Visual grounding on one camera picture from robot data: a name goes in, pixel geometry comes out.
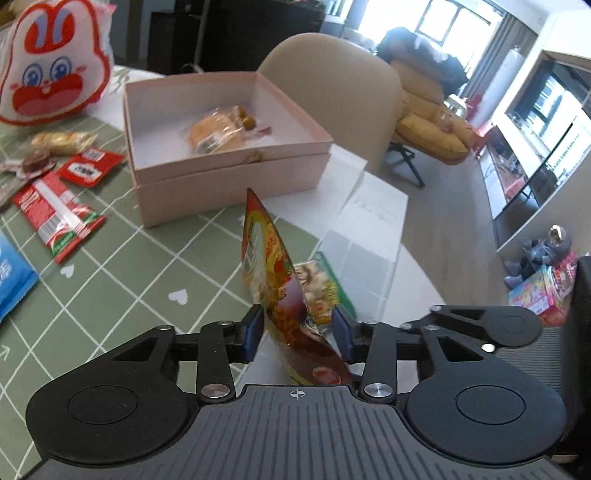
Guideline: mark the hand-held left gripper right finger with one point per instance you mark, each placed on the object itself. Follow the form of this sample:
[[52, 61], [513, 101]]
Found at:
[[342, 339]]

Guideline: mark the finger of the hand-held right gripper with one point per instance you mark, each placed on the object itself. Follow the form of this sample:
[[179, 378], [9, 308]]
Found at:
[[443, 316]]

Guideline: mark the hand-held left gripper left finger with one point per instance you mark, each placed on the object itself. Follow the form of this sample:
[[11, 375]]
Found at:
[[254, 334]]

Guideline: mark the red yellow crisps packet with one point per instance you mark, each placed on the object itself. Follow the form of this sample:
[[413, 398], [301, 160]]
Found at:
[[277, 286]]

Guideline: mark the green edged snack packet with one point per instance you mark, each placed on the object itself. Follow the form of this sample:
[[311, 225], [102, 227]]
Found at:
[[318, 286]]

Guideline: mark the pink cardboard box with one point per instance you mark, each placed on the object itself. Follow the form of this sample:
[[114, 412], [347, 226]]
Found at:
[[207, 189]]

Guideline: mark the clear bread packet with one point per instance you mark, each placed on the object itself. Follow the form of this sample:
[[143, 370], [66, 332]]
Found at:
[[214, 131]]

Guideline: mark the clear olive packet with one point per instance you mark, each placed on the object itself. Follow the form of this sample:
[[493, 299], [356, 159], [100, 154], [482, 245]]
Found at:
[[249, 121]]

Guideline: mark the small red snack packet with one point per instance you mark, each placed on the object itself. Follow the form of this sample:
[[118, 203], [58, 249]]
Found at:
[[87, 168]]

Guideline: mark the red green striped packet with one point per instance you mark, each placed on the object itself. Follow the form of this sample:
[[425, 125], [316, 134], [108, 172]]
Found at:
[[51, 207]]

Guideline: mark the blue seaweed cracker packet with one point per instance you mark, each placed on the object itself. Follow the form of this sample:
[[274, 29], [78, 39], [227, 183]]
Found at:
[[14, 277]]

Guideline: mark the golden snack bar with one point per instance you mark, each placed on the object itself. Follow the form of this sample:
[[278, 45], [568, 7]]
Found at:
[[60, 141]]

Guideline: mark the brown jelly cup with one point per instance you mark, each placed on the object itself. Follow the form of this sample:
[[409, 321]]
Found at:
[[37, 162]]

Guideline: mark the colourful toy box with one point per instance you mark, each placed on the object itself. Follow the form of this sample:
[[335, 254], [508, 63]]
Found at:
[[540, 295]]

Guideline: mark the grey robot toy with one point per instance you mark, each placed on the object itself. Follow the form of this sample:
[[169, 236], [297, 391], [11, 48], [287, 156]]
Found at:
[[540, 258]]

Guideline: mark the handwritten white paper sheet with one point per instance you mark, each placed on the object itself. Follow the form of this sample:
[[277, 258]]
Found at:
[[374, 217]]

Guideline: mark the green checked tablecloth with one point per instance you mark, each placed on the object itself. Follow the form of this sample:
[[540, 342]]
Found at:
[[138, 277]]

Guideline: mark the white television stand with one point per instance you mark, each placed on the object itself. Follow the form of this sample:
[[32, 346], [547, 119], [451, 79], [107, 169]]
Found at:
[[508, 189]]

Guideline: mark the plain white paper sheet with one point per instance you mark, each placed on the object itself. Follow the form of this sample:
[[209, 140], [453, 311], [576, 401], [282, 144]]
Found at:
[[348, 164]]

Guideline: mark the yellow armchair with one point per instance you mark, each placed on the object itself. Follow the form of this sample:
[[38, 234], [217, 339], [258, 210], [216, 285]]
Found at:
[[425, 129]]

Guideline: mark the red plastic child chair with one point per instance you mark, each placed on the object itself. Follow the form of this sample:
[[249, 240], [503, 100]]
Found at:
[[478, 124]]

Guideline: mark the television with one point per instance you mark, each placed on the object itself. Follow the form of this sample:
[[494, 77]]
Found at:
[[549, 120]]

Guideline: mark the beige dining chair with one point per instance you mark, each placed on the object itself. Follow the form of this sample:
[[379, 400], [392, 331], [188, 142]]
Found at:
[[332, 83]]

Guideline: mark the dark jacket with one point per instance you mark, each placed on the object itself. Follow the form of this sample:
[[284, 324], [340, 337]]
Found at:
[[415, 50]]

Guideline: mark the black tall appliance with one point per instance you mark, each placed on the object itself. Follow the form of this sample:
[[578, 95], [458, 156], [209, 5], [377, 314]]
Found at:
[[175, 41]]

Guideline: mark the black fish tank cabinet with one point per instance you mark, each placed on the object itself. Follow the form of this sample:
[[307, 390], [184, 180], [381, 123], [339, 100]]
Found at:
[[277, 27]]

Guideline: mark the white red rabbit bag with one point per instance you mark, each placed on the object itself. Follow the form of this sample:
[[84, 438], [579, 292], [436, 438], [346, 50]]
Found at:
[[46, 83]]

